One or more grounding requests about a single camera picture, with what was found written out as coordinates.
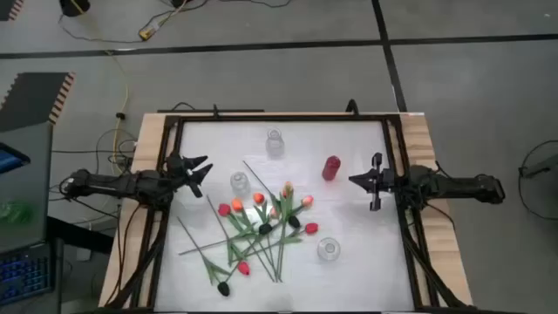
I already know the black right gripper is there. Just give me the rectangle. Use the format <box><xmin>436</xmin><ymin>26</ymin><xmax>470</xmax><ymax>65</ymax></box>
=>
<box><xmin>348</xmin><ymin>153</ymin><xmax>397</xmax><ymax>212</ymax></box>

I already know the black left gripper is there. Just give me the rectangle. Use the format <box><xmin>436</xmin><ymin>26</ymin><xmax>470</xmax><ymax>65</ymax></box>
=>
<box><xmin>164</xmin><ymin>150</ymin><xmax>214</xmax><ymax>200</ymax></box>

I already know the red ribbed glass vase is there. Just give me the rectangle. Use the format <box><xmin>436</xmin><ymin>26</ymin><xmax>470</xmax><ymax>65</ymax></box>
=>
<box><xmin>321</xmin><ymin>154</ymin><xmax>342</xmax><ymax>182</ymax></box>

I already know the clear ribbed glass jar vase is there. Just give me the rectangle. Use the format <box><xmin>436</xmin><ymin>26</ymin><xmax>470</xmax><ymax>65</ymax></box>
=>
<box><xmin>229</xmin><ymin>171</ymin><xmax>251</xmax><ymax>197</ymax></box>

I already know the clear diamond-cut glass vase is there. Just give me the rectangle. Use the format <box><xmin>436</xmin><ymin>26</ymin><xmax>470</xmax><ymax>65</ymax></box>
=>
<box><xmin>316</xmin><ymin>236</ymin><xmax>342</xmax><ymax>263</ymax></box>

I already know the clear bottle-shaped glass vase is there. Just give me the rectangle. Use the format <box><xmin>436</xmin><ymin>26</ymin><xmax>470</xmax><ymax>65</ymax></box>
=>
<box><xmin>265</xmin><ymin>126</ymin><xmax>286</xmax><ymax>158</ymax></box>

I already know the black desk beam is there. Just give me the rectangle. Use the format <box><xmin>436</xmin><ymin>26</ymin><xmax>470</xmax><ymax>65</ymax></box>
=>
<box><xmin>45</xmin><ymin>215</ymin><xmax>115</xmax><ymax>256</ymax></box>

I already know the grey stand leg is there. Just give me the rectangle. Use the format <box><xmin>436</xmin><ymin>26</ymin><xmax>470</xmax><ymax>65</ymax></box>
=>
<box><xmin>519</xmin><ymin>154</ymin><xmax>558</xmax><ymax>179</ymax></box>

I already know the black mat with striped edge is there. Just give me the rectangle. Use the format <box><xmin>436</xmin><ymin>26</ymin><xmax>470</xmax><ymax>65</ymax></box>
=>
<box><xmin>0</xmin><ymin>0</ymin><xmax>25</xmax><ymax>22</ymax></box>
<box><xmin>0</xmin><ymin>72</ymin><xmax>76</xmax><ymax>134</ymax></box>

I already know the small tilted display screen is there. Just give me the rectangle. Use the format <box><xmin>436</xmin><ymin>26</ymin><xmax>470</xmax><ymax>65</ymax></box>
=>
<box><xmin>0</xmin><ymin>141</ymin><xmax>31</xmax><ymax>175</ymax></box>

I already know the green translucent plastic item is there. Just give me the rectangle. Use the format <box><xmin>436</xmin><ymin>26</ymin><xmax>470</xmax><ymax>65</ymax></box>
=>
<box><xmin>0</xmin><ymin>198</ymin><xmax>34</xmax><ymax>226</ymax></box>

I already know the black cable bundle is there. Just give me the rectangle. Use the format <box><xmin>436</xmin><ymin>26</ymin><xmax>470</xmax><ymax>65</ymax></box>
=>
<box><xmin>47</xmin><ymin>126</ymin><xmax>140</xmax><ymax>228</ymax></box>

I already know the black metal table frame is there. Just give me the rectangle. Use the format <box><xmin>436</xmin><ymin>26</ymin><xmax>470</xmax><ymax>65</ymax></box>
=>
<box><xmin>98</xmin><ymin>111</ymin><xmax>474</xmax><ymax>314</ymax></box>

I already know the long yellow cable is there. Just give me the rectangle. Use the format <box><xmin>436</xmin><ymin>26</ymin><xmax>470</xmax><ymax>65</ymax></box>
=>
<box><xmin>69</xmin><ymin>0</ymin><xmax>131</xmax><ymax>163</ymax></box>

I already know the yellow plug with cable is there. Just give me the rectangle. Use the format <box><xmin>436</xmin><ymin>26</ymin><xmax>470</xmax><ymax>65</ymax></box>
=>
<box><xmin>138</xmin><ymin>0</ymin><xmax>193</xmax><ymax>42</ymax></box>

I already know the thin black floor cable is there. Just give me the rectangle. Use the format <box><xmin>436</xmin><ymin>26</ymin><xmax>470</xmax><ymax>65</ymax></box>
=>
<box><xmin>58</xmin><ymin>0</ymin><xmax>210</xmax><ymax>44</ymax></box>

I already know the black looped cable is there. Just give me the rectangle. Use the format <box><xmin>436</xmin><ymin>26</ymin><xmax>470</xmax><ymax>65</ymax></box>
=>
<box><xmin>517</xmin><ymin>139</ymin><xmax>558</xmax><ymax>222</ymax></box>

